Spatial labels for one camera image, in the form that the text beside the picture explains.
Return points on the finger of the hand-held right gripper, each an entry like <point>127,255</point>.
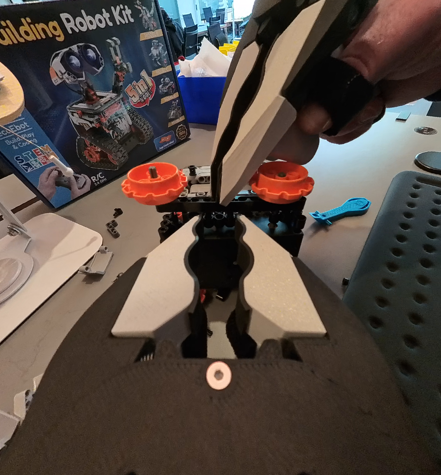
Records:
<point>231,89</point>
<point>272,96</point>

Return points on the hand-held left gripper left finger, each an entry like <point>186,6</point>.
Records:
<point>154,297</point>

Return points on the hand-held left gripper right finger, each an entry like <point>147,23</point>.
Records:
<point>283,297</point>

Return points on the building kit robot model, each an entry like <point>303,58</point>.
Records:
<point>280,223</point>

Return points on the person's right hand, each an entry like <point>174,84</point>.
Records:
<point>406,52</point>

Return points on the blue storage bin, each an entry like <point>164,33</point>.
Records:
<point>202,100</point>

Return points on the crumpled white paper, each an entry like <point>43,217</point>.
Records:
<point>206,59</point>

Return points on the grey panel piece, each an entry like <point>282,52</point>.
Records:
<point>96,261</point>

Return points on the grey beam piece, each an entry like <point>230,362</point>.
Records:
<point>113,230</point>

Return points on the black L-shaped connector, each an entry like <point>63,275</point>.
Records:
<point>117,213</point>

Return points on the blue plastic pin tool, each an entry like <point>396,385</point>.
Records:
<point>343,210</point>

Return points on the dark perforated tray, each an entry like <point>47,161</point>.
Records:
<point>406,297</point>

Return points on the round metal table grommet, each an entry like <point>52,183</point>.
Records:
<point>426,130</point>

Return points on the white rod with round tip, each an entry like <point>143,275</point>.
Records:
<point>68,172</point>

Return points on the blue robot kit box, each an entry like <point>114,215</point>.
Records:
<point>79,96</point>

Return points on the black oval object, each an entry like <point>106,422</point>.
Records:
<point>437,163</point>

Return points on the white lamp base plate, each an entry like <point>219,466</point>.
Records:
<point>50,252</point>

